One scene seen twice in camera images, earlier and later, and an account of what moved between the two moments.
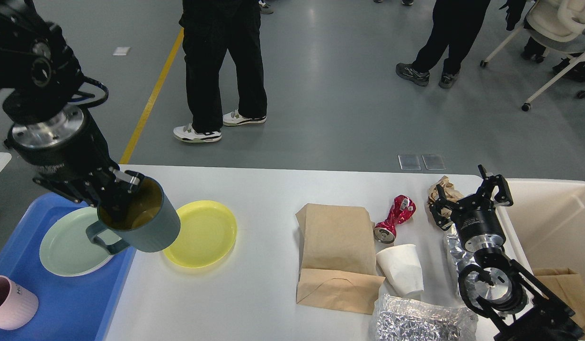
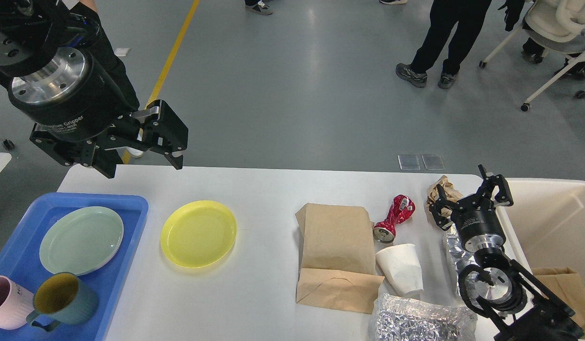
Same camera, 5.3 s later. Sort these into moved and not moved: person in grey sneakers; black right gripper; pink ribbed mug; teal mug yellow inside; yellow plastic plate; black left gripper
Moved: teal mug yellow inside; black left gripper
Not moved: black right gripper; yellow plastic plate; pink ribbed mug; person in grey sneakers
